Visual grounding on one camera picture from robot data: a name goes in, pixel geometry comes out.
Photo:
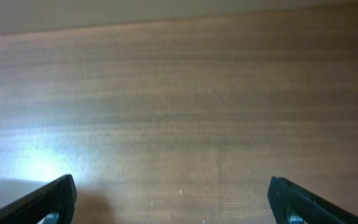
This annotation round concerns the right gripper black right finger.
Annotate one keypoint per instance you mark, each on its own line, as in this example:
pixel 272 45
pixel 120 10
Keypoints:
pixel 291 203

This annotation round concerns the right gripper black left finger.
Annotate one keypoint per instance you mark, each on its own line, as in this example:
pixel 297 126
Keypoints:
pixel 52 203

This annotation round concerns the white lotion tube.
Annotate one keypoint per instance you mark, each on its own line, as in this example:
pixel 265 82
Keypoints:
pixel 14 189

